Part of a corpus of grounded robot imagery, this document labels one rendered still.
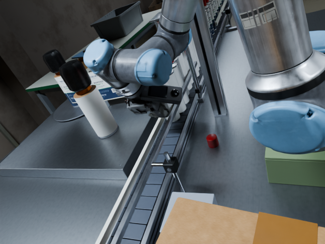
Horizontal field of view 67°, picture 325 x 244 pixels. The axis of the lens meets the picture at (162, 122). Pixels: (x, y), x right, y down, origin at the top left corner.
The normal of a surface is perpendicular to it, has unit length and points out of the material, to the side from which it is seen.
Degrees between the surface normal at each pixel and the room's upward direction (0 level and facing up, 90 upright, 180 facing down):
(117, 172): 90
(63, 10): 90
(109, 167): 0
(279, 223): 0
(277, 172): 90
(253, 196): 0
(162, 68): 98
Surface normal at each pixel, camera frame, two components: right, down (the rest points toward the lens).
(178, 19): -0.14, 0.77
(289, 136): -0.43, 0.72
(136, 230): -0.33, -0.78
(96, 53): -0.43, -0.36
